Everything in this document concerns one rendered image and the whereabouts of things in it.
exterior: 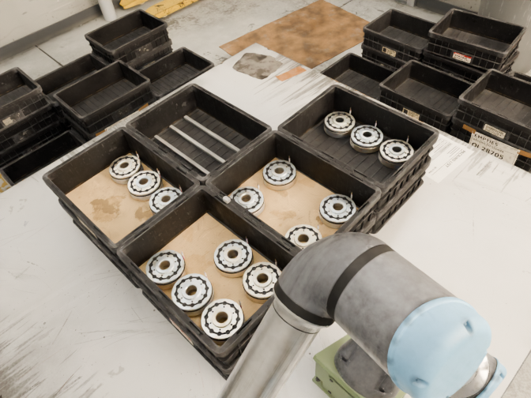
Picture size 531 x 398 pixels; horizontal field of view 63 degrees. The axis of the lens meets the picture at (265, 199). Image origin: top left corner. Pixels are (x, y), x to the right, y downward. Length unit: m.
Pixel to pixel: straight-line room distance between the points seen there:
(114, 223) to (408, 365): 1.03
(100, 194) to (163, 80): 1.35
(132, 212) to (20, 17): 3.09
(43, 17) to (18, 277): 3.08
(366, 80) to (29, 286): 2.06
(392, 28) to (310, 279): 2.58
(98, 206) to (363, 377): 0.90
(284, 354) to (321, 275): 0.14
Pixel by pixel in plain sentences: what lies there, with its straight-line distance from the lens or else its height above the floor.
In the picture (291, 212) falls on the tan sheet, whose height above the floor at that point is 0.83.
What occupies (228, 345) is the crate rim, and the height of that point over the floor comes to 0.93.
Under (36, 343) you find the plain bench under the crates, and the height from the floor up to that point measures 0.70.
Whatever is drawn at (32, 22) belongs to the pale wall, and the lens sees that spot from 4.31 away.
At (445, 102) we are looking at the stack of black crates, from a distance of 2.44.
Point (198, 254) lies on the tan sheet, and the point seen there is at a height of 0.83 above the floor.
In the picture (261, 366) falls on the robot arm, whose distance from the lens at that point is 0.63.
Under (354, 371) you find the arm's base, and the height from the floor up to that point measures 0.88.
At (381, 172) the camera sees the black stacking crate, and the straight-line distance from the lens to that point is 1.37.
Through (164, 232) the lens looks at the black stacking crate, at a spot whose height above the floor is 0.88.
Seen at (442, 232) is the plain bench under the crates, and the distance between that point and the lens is 1.43.
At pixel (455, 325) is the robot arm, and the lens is 0.48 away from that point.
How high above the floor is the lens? 1.82
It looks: 50 degrees down
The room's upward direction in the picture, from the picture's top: 7 degrees counter-clockwise
